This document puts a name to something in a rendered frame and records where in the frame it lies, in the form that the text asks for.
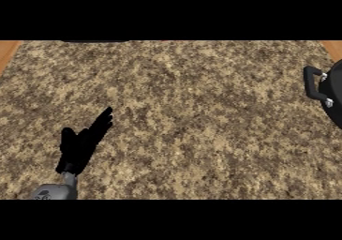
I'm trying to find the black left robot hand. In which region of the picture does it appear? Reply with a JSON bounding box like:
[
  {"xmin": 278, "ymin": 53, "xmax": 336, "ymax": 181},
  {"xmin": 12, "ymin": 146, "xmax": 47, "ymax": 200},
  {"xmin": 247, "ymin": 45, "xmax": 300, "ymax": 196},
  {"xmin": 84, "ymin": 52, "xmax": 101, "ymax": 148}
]
[{"xmin": 54, "ymin": 106, "xmax": 115, "ymax": 178}]

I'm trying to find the black pot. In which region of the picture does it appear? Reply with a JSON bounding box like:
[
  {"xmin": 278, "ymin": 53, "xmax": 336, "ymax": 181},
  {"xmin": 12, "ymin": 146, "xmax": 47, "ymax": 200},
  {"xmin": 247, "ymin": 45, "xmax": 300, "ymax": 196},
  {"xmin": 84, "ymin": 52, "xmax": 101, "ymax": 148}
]
[{"xmin": 302, "ymin": 57, "xmax": 342, "ymax": 135}]

